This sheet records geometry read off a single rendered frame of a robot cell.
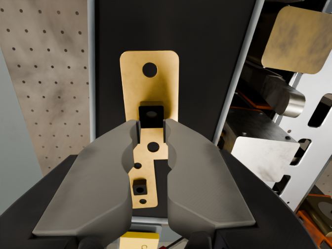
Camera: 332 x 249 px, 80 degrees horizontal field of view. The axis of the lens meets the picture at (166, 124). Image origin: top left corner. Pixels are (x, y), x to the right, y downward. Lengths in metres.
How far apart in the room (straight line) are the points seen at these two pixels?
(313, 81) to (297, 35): 0.16
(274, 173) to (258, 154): 0.05
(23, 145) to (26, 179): 0.35
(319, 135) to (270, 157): 0.21
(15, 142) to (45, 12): 1.37
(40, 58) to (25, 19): 0.11
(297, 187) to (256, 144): 0.31
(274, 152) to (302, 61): 0.13
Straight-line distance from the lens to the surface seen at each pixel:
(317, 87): 0.48
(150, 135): 0.15
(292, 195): 0.63
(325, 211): 0.74
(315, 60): 0.35
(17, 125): 1.84
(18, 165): 2.07
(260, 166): 0.35
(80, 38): 0.69
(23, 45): 0.76
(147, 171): 0.25
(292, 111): 0.33
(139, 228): 0.37
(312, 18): 0.33
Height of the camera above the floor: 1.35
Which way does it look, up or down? 62 degrees down
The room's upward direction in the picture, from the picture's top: 174 degrees clockwise
